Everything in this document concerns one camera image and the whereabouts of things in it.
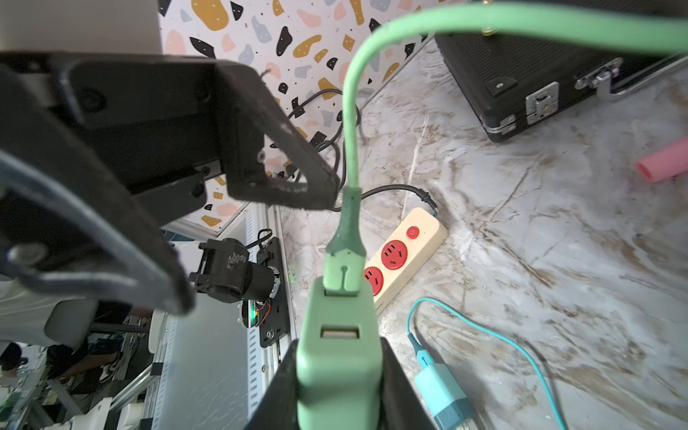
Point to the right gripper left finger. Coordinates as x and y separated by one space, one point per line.
99 152

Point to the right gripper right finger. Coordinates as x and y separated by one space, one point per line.
400 408

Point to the green USB charger plug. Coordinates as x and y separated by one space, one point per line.
339 362

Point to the beige red power strip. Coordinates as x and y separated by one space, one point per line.
404 253

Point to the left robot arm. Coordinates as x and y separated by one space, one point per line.
226 274

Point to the teal USB charger plug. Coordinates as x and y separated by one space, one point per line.
445 400

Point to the black hard case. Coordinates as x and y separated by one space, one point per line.
514 82

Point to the pink toy microphone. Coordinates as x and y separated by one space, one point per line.
663 164

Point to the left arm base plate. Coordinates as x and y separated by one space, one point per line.
275 321

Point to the aluminium front rail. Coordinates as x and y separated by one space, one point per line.
208 370

